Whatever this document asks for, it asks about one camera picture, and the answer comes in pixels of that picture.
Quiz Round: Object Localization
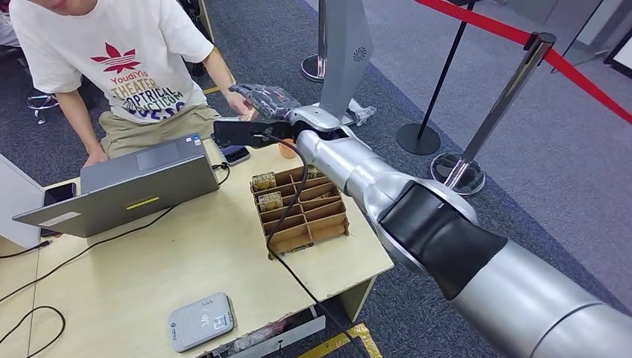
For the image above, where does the person's left hand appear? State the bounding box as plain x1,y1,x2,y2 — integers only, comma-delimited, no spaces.
224,89,258,122

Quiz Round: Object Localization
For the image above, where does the person's right hand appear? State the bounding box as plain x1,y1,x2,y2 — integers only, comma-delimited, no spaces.
83,148,110,168

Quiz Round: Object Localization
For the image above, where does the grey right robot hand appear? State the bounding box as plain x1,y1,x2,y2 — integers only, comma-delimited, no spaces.
228,83,303,122

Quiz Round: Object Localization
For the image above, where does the wooden card organizer box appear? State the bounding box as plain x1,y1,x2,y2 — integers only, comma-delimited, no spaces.
249,165,352,259

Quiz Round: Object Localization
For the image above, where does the person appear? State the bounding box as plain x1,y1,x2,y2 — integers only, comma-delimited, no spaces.
0,0,21,48
8,0,258,169

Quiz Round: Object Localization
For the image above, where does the grey card reader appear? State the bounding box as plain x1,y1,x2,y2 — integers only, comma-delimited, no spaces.
168,292,237,354

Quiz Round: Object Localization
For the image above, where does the silver-edged smartphone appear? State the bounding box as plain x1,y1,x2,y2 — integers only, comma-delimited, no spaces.
219,144,251,166

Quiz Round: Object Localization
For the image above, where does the orange drink cup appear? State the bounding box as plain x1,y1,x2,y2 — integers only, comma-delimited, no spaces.
277,138,298,160

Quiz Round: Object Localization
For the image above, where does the black smartphone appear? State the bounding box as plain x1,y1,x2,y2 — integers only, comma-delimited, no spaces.
40,183,78,239

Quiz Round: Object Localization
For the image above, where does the grey laptop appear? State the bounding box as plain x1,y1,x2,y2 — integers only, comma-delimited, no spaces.
12,133,221,239

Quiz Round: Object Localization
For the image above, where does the black office chair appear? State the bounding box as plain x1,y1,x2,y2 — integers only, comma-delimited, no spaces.
0,44,60,125

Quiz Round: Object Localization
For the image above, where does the beige wooden desk panel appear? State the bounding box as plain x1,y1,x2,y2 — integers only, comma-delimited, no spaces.
196,0,215,43

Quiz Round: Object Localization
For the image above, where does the grey kiosk stand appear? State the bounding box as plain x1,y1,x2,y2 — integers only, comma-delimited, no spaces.
315,0,375,122

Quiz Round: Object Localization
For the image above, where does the crumpled white bag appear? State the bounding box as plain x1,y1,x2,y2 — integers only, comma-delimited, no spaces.
345,98,377,127

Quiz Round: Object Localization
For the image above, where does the white cabinet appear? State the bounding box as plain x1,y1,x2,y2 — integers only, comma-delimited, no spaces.
0,153,46,251

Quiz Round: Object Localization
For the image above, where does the red barrier belt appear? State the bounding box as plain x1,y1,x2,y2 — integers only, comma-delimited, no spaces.
414,0,534,47
542,48,632,127

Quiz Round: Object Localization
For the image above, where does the clear plastic bag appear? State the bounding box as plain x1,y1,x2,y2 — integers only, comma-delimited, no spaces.
229,320,297,355

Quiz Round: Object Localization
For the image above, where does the white metal bar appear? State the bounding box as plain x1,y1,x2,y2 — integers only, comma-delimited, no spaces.
229,315,327,358

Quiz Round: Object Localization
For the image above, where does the yellow floor tape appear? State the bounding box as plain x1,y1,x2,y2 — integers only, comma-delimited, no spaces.
296,323,384,358

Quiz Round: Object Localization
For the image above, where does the black framed board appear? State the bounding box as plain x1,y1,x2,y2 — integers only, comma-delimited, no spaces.
602,25,632,81

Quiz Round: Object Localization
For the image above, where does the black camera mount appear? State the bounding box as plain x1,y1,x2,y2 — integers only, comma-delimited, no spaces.
212,119,297,149

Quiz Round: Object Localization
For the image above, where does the chrome stanchion post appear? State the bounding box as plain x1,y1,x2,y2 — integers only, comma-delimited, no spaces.
429,32,557,197
300,0,329,84

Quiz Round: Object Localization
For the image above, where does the black laptop cable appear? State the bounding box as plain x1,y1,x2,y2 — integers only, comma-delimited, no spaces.
0,162,232,305

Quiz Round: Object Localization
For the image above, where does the black camera cable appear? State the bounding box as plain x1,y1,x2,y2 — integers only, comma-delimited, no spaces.
254,132,369,358

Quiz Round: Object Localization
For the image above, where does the black cable with plug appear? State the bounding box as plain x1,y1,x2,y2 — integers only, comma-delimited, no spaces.
0,239,54,260

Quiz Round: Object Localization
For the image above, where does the black stanchion post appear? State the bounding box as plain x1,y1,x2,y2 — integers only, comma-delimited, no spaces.
396,0,487,157

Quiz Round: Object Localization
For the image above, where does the black looped cable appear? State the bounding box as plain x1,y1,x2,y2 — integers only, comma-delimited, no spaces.
0,305,68,358

